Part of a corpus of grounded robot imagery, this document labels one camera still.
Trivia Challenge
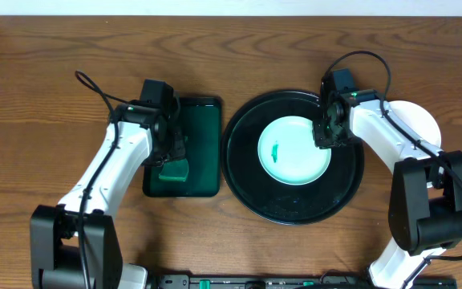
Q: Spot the green scrubbing sponge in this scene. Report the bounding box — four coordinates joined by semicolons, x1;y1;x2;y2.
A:
158;159;189;182

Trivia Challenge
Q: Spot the black rectangular tray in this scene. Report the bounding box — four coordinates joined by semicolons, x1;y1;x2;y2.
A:
142;97;221;197

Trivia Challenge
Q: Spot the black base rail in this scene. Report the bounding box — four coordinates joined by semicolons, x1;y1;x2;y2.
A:
145;270;459;289

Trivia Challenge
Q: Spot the white plate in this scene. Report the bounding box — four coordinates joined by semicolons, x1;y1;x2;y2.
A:
257;116;331;185
389;100;442;147

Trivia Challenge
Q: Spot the black round tray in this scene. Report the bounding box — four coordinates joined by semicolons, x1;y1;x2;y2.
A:
221;90;364;225

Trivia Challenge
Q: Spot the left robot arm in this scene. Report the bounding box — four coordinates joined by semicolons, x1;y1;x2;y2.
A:
30;104;184;288

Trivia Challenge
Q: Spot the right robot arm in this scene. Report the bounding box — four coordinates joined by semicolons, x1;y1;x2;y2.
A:
314;90;462;288

